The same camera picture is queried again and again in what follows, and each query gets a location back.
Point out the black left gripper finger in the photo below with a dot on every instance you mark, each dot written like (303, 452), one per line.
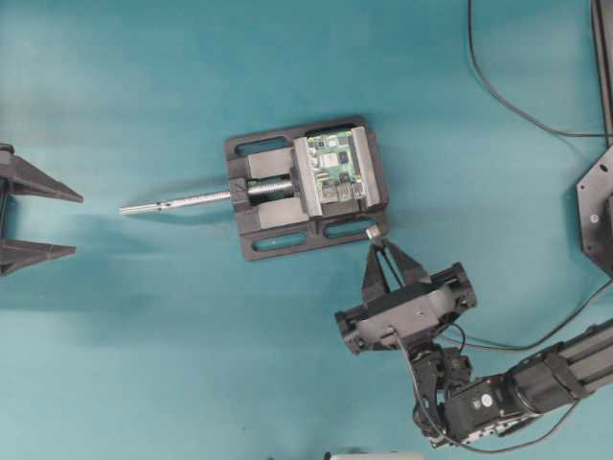
(16, 254)
(21, 178)

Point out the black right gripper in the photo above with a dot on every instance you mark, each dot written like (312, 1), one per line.
(417, 312)

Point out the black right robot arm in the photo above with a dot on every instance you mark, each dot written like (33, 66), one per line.
(454, 408)

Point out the green PCB board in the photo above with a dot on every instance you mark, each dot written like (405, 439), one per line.
(335, 167)

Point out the black vise with steel screw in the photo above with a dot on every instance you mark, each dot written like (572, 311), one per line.
(272, 189)

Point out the white object at bottom edge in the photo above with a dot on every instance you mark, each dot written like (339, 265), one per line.
(361, 455)

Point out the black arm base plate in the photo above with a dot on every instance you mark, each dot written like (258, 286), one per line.
(594, 193)

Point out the black frame rail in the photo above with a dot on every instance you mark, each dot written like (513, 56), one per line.
(601, 14)

